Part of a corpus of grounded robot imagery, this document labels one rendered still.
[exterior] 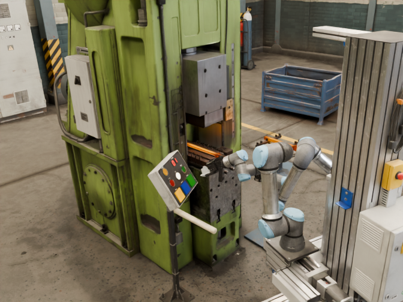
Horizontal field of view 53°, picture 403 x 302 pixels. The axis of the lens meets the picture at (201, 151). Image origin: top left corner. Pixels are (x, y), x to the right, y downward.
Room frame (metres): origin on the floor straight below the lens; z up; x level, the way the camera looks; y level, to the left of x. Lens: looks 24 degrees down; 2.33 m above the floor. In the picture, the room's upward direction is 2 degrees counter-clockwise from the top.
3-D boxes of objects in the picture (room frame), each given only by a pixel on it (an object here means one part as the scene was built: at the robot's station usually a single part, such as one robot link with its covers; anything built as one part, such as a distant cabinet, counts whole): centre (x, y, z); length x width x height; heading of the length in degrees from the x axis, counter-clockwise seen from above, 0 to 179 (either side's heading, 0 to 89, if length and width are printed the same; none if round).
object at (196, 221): (2.55, 0.08, 0.62); 0.44 x 0.05 x 0.05; 44
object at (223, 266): (2.82, -0.14, 0.01); 0.58 x 0.39 x 0.01; 134
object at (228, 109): (3.17, -0.24, 1.27); 0.09 x 0.02 x 0.17; 134
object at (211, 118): (3.00, 0.04, 1.32); 0.42 x 0.20 x 0.10; 44
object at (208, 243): (3.05, 0.01, 0.23); 0.55 x 0.37 x 0.47; 44
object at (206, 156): (3.00, 0.04, 0.96); 0.42 x 0.20 x 0.09; 44
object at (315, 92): (6.68, -1.77, 0.36); 1.20 x 0.80 x 0.72; 46
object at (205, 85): (3.03, 0.01, 1.56); 0.42 x 0.39 x 0.40; 44
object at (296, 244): (1.95, -0.52, 0.87); 0.15 x 0.15 x 0.10
